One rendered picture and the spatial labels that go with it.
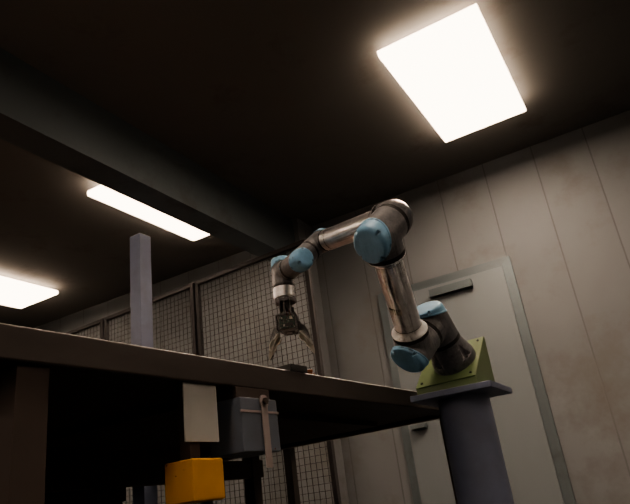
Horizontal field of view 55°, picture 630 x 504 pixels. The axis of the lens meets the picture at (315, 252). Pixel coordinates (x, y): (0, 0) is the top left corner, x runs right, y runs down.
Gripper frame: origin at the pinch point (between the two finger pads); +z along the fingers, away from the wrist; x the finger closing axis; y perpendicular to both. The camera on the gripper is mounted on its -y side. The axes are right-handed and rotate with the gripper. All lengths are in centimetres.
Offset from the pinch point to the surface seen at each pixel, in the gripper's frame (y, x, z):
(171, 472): 76, -18, 36
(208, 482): 75, -11, 39
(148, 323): -165, -107, -73
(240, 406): 65, -6, 24
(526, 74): -143, 160, -197
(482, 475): -1, 54, 44
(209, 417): 70, -11, 26
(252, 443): 62, -4, 32
